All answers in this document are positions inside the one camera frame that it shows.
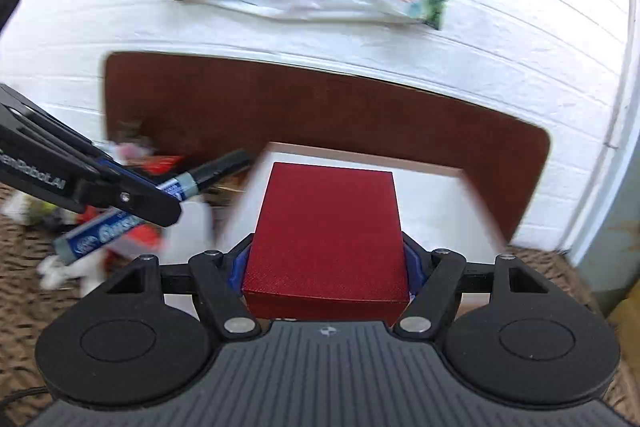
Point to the red box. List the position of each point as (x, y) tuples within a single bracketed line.
[(325, 232)]

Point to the printed blanket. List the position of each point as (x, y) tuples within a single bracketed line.
[(30, 302)]

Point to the brown cardboard box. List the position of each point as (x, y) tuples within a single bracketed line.
[(435, 207)]

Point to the white glove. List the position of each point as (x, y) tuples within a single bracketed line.
[(192, 227)]

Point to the brown wooden headboard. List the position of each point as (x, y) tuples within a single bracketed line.
[(325, 107)]

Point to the red snack packet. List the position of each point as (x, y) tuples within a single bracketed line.
[(165, 164)]

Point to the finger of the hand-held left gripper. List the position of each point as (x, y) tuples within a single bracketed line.
[(135, 204), (130, 174)]

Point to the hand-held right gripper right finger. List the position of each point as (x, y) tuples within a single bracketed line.
[(415, 267)]

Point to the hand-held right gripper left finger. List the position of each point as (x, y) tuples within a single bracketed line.
[(237, 269)]

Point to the blue marker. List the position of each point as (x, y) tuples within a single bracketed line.
[(100, 237)]

